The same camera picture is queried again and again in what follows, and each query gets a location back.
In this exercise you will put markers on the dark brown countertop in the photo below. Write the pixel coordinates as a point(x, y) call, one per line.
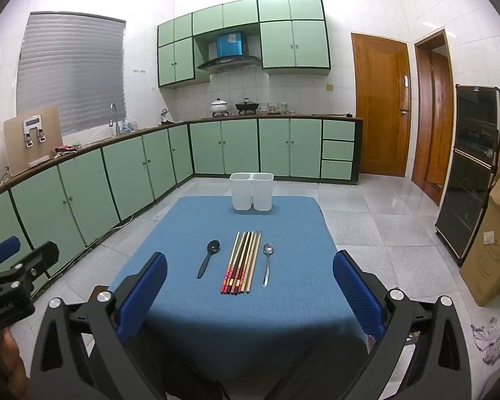
point(121, 136)

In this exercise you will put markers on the glass jar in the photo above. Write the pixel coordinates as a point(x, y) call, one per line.
point(282, 108)
point(265, 108)

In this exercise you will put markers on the small metal kettle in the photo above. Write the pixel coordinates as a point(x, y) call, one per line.
point(165, 116)

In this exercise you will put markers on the bottles beside faucet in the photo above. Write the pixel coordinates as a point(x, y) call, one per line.
point(129, 126)

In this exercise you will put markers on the green cabinet drawer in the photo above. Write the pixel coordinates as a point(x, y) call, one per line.
point(337, 150)
point(338, 130)
point(336, 169)

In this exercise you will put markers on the person's left hand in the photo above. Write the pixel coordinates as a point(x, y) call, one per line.
point(12, 354)

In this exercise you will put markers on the cardboard box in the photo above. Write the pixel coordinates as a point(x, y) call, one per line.
point(491, 250)

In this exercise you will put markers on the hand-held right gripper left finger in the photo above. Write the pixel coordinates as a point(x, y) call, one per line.
point(143, 296)

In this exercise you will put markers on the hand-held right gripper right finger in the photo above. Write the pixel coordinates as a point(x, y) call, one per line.
point(358, 296)

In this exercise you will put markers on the crumpled printed rag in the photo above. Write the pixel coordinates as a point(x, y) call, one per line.
point(491, 337)

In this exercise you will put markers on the blue tablecloth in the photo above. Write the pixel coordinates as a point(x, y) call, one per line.
point(233, 321)

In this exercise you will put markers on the open wooden door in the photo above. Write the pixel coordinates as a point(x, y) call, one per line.
point(439, 125)

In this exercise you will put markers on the green wall cabinet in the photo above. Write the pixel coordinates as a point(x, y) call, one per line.
point(225, 14)
point(175, 58)
point(293, 41)

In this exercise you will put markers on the white cooking pot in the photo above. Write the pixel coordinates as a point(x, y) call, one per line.
point(219, 106)

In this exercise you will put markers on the metal spoon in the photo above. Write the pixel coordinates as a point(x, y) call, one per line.
point(267, 266)

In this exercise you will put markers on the range hood with blue film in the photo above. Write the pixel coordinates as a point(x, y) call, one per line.
point(231, 52)

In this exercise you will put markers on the metal kitchen faucet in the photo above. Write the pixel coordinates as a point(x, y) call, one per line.
point(113, 116)

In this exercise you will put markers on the black wok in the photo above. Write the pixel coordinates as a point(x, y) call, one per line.
point(247, 107)

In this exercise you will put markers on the red cloth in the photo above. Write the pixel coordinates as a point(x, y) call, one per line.
point(66, 148)

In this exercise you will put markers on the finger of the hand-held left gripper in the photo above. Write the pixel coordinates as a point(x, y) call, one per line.
point(2, 250)
point(41, 258)

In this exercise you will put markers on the white device on board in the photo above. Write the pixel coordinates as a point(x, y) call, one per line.
point(35, 131)

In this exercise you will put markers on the black plastic spoon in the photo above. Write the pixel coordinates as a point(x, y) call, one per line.
point(206, 260)

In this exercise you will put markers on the row of chopsticks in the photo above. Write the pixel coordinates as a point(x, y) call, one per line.
point(241, 262)

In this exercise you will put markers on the green base cabinet with drawers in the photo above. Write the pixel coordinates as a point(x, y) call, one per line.
point(254, 148)

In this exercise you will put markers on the black glass-front cabinet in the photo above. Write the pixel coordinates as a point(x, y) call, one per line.
point(466, 175)

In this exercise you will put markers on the grey window blind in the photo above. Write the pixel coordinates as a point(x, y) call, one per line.
point(71, 71)

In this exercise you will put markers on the wooden board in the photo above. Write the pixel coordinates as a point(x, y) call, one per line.
point(16, 150)

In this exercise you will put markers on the white two-compartment utensil holder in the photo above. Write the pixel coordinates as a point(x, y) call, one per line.
point(250, 193)

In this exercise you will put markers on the closed wooden door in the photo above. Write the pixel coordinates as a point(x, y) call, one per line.
point(379, 104)

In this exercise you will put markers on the long green base cabinet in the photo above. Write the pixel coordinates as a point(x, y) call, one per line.
point(87, 187)

